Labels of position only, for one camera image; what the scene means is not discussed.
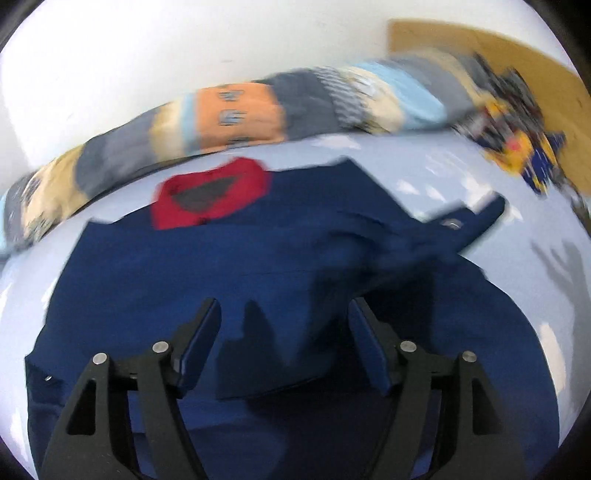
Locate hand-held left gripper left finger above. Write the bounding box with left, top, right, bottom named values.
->
left=41, top=298, right=222, bottom=480

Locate brown wooden headboard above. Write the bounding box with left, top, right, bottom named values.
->
left=388, top=18, right=588, bottom=148

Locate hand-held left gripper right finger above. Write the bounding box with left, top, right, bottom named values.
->
left=348, top=298, right=546, bottom=480

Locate patchwork patterned rolled blanket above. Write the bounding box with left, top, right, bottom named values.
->
left=0, top=52, right=467, bottom=247

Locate light blue cloud-print bed sheet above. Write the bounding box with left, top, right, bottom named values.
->
left=0, top=131, right=591, bottom=480

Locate navy blue jacket red lining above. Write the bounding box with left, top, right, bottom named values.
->
left=25, top=157, right=560, bottom=480

